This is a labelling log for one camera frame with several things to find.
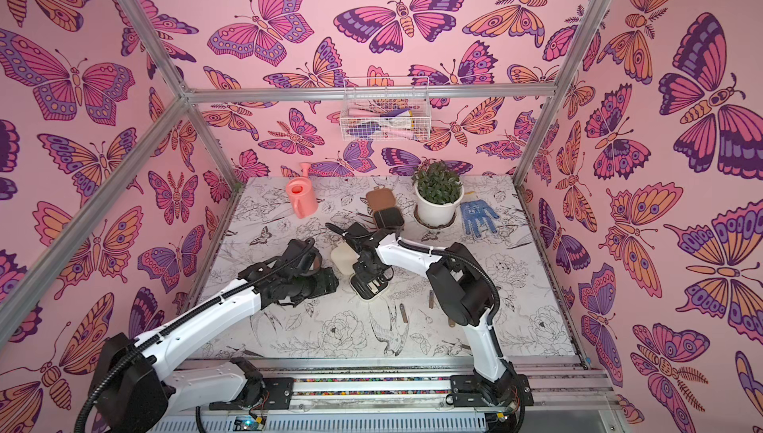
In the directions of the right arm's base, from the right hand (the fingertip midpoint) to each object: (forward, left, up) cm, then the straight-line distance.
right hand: (370, 270), depth 94 cm
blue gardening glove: (+25, -37, -1) cm, 45 cm away
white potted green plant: (+20, -21, +15) cm, 33 cm away
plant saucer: (+19, -18, -1) cm, 26 cm away
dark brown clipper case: (+30, -2, -1) cm, 30 cm away
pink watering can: (+24, +25, +9) cm, 36 cm away
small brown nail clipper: (-8, -19, -2) cm, 21 cm away
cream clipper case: (-6, 0, 0) cm, 6 cm away
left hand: (-9, +9, +9) cm, 16 cm away
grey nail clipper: (-12, -11, -2) cm, 16 cm away
